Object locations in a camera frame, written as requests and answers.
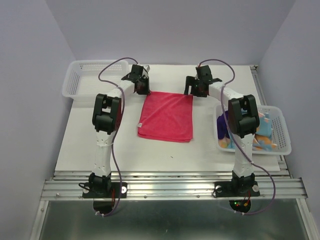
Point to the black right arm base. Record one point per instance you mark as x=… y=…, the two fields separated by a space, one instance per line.
x=244 y=186

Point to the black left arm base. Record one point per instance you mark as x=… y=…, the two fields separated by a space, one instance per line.
x=100 y=191

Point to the pink towel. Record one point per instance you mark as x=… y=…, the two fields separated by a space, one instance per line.
x=166 y=117

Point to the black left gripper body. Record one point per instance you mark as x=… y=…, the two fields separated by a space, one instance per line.
x=140 y=91

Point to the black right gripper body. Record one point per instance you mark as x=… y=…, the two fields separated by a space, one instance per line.
x=197 y=91

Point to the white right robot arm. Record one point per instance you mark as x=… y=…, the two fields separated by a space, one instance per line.
x=240 y=114

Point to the aluminium mounting rail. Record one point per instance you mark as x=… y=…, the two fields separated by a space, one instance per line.
x=163 y=185

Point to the white empty plastic basket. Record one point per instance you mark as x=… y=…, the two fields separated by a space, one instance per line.
x=87 y=78

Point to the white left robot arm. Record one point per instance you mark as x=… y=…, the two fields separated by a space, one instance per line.
x=106 y=119

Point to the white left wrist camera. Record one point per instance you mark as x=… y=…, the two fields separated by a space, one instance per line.
x=146 y=69

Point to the blue patterned towel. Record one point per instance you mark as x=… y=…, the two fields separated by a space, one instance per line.
x=265 y=125

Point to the purple towel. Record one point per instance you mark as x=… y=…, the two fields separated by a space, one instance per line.
x=222 y=130

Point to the peach patterned towel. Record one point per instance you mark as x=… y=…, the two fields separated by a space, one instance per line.
x=260 y=143

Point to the white plastic towel basket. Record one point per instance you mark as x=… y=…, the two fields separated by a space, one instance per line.
x=280 y=134

